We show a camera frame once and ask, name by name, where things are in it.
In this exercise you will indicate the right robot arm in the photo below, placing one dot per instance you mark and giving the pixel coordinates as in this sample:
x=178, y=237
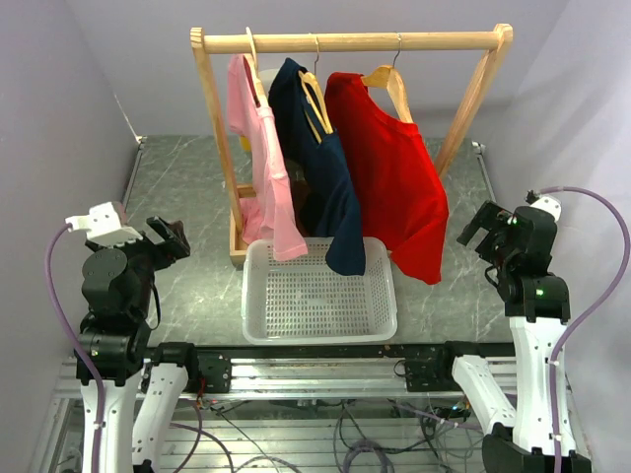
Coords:
x=534, y=433

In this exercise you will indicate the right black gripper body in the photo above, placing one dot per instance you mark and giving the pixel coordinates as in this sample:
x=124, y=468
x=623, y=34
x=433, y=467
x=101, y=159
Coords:
x=496, y=219

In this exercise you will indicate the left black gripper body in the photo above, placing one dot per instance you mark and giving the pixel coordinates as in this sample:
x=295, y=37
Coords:
x=148, y=256

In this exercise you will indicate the pink t shirt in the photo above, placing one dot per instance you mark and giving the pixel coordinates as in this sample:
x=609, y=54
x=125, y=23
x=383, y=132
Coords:
x=270, y=214

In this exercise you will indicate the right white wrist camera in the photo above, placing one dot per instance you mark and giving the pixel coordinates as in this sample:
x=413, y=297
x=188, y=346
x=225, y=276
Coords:
x=546, y=203

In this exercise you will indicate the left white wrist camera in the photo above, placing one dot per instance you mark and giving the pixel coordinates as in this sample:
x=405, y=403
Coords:
x=105, y=224

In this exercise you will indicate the white plastic basket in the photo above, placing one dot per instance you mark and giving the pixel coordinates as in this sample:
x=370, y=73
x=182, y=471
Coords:
x=303, y=302

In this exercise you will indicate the wooden clothes rack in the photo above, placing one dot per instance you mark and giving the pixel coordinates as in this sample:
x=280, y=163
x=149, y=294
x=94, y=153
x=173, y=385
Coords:
x=495, y=45

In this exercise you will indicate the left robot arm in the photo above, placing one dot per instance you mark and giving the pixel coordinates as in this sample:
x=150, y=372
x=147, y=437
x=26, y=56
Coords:
x=119, y=287

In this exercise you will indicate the red t shirt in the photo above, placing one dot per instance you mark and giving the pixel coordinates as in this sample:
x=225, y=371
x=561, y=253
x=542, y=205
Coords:
x=403, y=201

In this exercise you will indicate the aluminium mounting rail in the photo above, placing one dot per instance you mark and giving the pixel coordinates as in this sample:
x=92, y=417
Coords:
x=259, y=379

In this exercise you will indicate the wooden hanger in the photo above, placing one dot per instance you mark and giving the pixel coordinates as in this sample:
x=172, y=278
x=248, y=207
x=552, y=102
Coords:
x=315, y=99
x=255, y=69
x=388, y=78

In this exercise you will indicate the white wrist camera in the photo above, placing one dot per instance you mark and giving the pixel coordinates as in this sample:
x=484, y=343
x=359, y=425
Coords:
x=105, y=224
x=546, y=203

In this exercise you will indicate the navy blue t shirt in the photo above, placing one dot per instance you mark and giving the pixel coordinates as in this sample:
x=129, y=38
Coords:
x=331, y=209

